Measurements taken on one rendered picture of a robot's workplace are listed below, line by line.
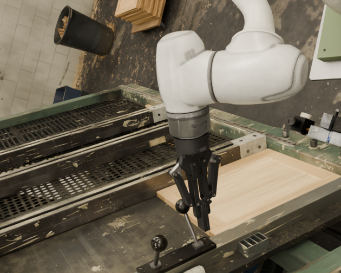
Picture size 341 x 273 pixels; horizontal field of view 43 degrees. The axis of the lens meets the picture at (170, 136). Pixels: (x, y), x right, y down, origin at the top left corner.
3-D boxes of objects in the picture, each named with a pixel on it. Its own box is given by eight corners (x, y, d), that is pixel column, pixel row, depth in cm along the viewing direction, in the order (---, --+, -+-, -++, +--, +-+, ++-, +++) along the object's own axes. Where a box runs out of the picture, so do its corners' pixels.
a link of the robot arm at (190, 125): (217, 105, 89) (220, 132, 91) (194, 98, 96) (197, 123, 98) (179, 117, 85) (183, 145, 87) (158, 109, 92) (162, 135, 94)
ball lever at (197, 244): (209, 247, 106) (189, 195, 107) (196, 253, 104) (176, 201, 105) (202, 247, 109) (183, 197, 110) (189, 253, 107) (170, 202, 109)
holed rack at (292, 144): (300, 144, 155) (300, 143, 155) (294, 147, 154) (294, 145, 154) (122, 85, 295) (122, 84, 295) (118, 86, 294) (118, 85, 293)
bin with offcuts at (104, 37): (119, 20, 560) (72, 1, 526) (110, 59, 556) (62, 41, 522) (104, 26, 604) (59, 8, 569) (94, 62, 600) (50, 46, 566)
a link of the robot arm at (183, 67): (153, 115, 88) (214, 115, 82) (140, 38, 83) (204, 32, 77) (175, 99, 97) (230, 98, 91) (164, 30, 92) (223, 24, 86)
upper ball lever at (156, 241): (165, 271, 102) (171, 242, 93) (151, 278, 101) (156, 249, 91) (157, 258, 104) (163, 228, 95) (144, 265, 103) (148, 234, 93)
